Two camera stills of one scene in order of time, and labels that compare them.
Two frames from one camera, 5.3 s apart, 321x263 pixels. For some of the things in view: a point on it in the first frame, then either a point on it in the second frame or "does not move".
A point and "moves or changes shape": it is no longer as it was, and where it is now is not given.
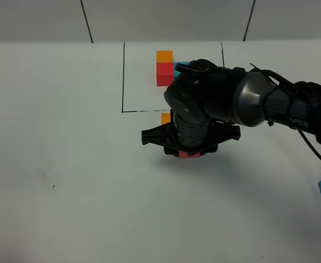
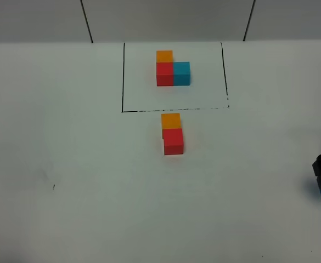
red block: (183, 154) moves or changes shape
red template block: (164, 73) does not move
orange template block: (164, 56) does not move
